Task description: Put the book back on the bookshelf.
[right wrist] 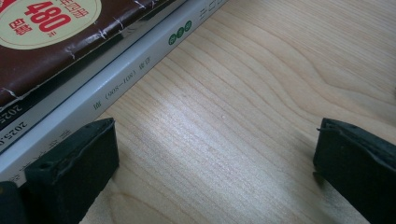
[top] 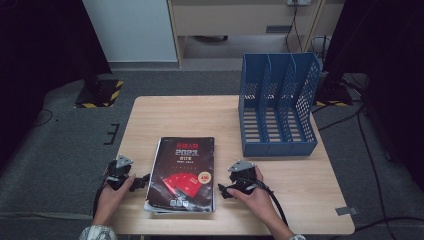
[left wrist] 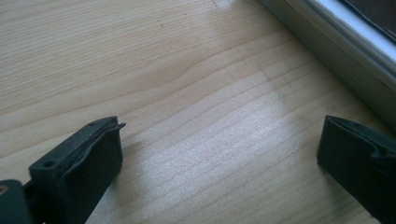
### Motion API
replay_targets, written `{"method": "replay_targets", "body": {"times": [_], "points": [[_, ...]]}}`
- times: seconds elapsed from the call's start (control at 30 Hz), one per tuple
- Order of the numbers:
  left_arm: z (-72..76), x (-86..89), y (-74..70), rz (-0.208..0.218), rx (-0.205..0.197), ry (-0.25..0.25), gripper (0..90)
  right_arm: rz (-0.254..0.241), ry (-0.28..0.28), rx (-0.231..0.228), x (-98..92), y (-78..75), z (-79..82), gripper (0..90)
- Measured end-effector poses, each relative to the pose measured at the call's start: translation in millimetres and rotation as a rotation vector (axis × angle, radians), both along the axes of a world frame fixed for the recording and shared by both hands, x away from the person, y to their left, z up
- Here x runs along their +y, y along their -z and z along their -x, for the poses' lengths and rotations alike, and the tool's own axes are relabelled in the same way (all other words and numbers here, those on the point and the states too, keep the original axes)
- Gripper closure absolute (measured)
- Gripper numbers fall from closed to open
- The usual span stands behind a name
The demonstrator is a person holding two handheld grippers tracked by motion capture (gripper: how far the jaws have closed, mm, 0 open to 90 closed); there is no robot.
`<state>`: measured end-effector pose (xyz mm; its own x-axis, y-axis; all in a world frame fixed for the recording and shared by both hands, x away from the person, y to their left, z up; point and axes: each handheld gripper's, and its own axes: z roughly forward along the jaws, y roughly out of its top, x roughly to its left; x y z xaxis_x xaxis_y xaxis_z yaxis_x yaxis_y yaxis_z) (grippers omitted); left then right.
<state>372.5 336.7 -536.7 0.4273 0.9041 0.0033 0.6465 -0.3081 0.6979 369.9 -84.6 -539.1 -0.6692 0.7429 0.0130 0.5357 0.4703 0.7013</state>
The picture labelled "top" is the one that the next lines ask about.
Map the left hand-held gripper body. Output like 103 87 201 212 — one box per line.
106 154 136 192

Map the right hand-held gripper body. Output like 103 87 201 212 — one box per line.
227 160 264 196

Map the black and red magazine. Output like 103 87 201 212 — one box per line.
145 136 216 214

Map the blue file rack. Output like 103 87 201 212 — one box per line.
238 52 322 158

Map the person's right hand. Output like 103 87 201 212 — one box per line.
226 166 280 221

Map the person's left hand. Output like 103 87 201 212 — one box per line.
92 174 137 228

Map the black stand with striped base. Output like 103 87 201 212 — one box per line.
73 74 124 109
314 71 354 108

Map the grey tape piece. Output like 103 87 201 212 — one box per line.
334 206 358 217

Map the white cabinet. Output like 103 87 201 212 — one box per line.
82 0 178 63

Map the beige wooden desk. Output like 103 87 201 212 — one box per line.
166 0 346 69

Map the dark curtain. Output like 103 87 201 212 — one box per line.
321 0 424 191

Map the left hand-held gripper cable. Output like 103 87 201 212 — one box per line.
92 168 113 218

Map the hand-held gripper cable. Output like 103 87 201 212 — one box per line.
238 178 289 228
92 168 113 218

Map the right hand-held gripper cable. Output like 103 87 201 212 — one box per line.
238 178 289 228

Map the thin black floor cable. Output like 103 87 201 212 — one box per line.
31 108 54 128

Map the short black floor cable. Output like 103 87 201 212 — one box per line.
311 103 364 133

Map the long black floor cable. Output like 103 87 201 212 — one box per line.
356 99 391 234

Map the thick black floor cable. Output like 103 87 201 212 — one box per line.
336 216 424 240

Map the black power strip cable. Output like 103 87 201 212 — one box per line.
284 3 303 53

